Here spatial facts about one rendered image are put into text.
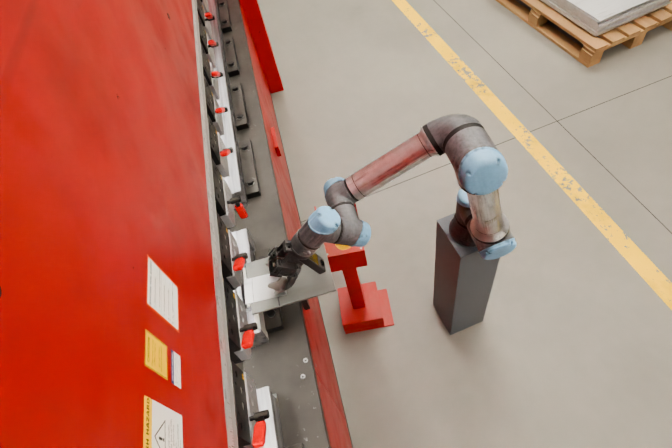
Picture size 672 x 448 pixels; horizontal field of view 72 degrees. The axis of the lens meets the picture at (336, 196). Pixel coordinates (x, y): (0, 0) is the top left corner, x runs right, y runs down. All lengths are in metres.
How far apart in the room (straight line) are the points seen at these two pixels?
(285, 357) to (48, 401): 1.08
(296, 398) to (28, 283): 1.08
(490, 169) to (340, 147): 2.05
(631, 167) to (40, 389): 3.04
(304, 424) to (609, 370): 1.52
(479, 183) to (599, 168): 1.98
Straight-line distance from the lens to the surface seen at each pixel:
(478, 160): 1.17
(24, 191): 0.55
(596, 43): 3.76
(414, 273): 2.57
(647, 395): 2.55
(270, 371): 1.53
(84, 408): 0.56
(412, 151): 1.29
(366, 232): 1.30
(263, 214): 1.81
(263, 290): 1.49
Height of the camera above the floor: 2.29
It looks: 52 degrees down
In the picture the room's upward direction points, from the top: 14 degrees counter-clockwise
